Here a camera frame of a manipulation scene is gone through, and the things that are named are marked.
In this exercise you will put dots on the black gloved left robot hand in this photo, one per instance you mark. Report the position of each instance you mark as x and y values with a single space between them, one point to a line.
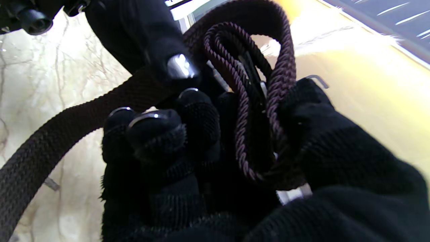
144 33

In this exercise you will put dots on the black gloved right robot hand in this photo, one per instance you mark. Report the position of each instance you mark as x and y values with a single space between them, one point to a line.
201 174

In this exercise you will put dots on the dark woven belt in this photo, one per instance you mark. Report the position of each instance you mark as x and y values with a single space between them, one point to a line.
50 141

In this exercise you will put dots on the small dark pin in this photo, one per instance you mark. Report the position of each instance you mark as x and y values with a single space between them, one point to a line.
52 184

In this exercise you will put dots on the black kitchen faucet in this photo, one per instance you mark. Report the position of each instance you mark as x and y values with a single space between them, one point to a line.
319 80

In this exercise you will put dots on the white pampas grass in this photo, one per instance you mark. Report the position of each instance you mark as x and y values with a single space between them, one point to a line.
336 37

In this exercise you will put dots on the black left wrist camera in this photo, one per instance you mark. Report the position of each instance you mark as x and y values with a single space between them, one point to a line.
30 15

